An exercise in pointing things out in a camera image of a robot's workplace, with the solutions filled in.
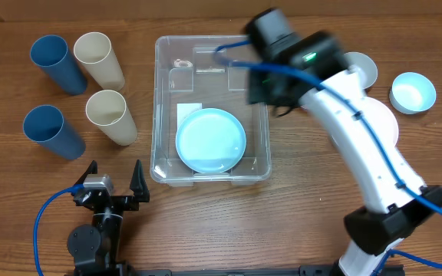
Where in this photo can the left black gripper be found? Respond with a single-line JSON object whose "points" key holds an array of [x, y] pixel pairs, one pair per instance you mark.
{"points": [[138, 185]]}

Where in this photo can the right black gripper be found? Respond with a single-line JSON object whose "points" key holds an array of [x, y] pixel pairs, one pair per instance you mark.
{"points": [[264, 90]]}

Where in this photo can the beige cup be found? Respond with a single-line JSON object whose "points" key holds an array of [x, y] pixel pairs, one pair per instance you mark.
{"points": [[108, 110], [95, 52]]}

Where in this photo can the light blue plate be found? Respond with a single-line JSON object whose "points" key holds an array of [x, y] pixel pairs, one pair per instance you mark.
{"points": [[210, 140]]}

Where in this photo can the grey bowl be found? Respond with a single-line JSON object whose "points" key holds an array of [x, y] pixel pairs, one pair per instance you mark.
{"points": [[365, 67]]}

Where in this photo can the pink plate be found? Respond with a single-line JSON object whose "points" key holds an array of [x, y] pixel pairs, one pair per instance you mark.
{"points": [[381, 119]]}

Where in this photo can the light blue bowl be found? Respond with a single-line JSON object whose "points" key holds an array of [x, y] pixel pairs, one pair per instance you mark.
{"points": [[412, 93]]}

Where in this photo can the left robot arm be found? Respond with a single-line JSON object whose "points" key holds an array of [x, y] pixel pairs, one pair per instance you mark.
{"points": [[94, 246]]}

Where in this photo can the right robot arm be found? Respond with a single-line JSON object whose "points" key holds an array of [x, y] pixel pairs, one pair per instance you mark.
{"points": [[312, 72]]}

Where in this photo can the blue cup lower left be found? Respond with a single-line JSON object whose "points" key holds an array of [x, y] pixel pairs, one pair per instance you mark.
{"points": [[46, 126]]}

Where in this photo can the blue cup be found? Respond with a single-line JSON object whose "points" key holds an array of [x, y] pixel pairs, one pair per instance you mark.
{"points": [[46, 126], [52, 54]]}

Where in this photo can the clear plastic storage bin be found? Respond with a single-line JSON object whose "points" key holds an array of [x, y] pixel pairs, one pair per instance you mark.
{"points": [[185, 72]]}

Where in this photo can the white label in bin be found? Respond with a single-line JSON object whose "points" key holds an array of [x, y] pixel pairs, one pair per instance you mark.
{"points": [[184, 110]]}

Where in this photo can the blue cup upper left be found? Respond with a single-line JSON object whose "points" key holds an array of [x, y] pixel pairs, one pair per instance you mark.
{"points": [[52, 54]]}

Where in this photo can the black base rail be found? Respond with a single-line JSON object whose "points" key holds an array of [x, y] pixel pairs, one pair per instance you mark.
{"points": [[303, 270]]}

